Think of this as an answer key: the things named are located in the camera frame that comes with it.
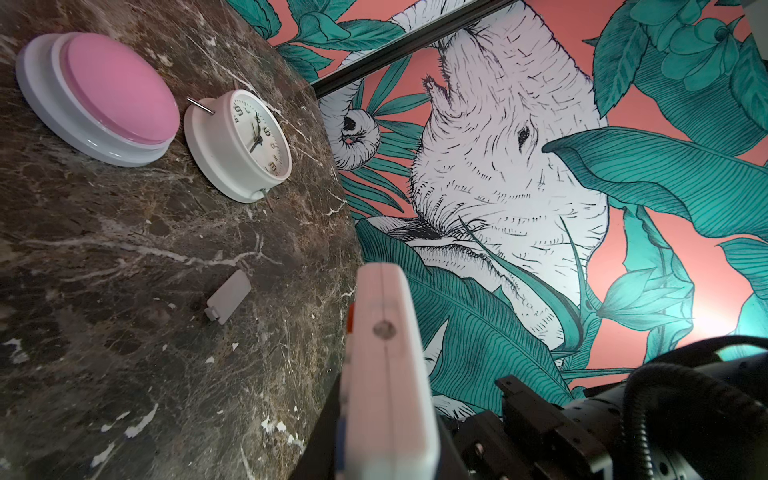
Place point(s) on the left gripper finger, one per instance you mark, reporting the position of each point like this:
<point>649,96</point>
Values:
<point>317,462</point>

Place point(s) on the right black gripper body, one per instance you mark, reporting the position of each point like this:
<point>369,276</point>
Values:
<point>534,439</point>

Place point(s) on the white remote control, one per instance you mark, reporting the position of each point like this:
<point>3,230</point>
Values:
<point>387,428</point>

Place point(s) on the grey remote battery cover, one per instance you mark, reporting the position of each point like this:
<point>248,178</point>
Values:
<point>228,297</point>

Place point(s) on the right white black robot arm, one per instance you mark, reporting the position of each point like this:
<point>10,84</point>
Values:
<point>697,412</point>

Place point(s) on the white round alarm clock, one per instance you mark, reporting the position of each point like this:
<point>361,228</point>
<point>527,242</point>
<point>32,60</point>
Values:
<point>238,144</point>

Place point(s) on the pink push button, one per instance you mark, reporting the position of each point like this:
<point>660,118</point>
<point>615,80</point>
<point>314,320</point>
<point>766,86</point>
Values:
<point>99,96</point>

